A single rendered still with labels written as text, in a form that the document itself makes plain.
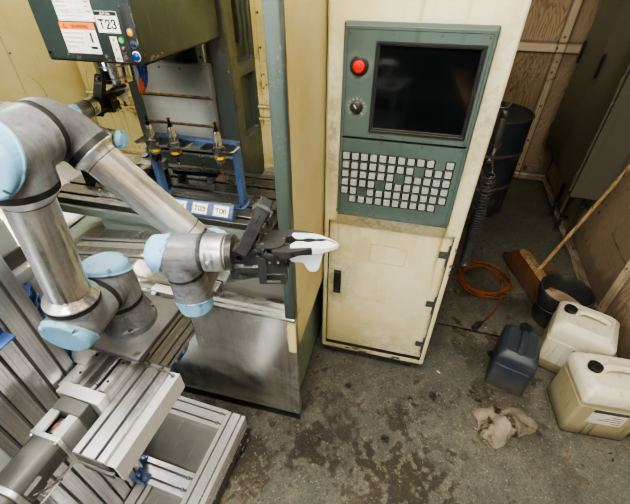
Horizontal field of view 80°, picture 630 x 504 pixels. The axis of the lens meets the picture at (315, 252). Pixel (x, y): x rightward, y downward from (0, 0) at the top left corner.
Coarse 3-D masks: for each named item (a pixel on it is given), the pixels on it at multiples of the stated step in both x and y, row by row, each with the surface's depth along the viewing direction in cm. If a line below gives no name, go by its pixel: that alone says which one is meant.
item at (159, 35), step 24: (48, 0) 138; (96, 0) 134; (120, 0) 132; (144, 0) 138; (168, 0) 151; (192, 0) 166; (48, 24) 144; (96, 24) 139; (120, 24) 137; (144, 24) 140; (168, 24) 153; (192, 24) 169; (216, 24) 188; (48, 48) 150; (120, 48) 142; (144, 48) 142; (168, 48) 155
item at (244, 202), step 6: (240, 150) 170; (234, 156) 169; (240, 156) 171; (234, 162) 171; (240, 162) 172; (234, 168) 173; (240, 168) 173; (240, 174) 174; (240, 180) 176; (240, 186) 178; (240, 192) 180; (240, 198) 182; (246, 198) 185; (240, 204) 184; (246, 204) 185
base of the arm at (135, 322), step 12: (144, 300) 106; (120, 312) 100; (132, 312) 102; (144, 312) 105; (156, 312) 110; (108, 324) 101; (120, 324) 101; (132, 324) 103; (144, 324) 105; (108, 336) 104; (120, 336) 103; (132, 336) 104
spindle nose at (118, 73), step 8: (96, 64) 163; (104, 64) 162; (112, 64) 163; (120, 64) 164; (128, 64) 168; (96, 72) 166; (104, 72) 164; (112, 72) 164; (120, 72) 166; (128, 72) 168; (112, 80) 166; (120, 80) 167; (128, 80) 170
